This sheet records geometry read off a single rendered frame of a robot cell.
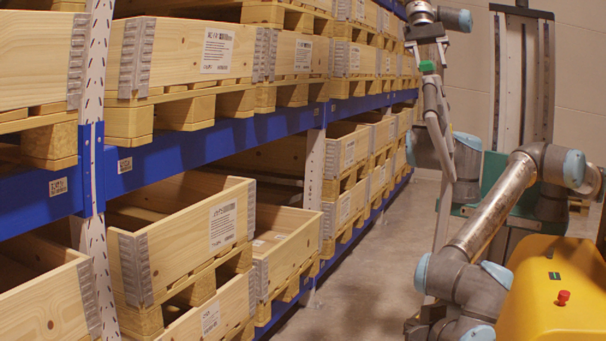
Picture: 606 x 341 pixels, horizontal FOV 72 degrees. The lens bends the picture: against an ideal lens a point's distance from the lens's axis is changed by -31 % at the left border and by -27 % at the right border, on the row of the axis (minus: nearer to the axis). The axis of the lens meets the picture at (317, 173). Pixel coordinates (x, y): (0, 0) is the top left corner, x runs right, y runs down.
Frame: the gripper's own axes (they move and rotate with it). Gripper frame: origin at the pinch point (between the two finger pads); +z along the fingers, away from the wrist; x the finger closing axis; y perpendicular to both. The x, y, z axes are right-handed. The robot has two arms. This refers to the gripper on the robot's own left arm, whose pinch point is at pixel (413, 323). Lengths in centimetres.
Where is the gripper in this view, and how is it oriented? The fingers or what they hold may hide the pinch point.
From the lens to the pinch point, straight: 134.8
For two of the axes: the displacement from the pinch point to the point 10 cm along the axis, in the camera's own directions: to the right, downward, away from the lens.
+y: 9.6, 0.0, 2.7
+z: -2.7, 0.7, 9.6
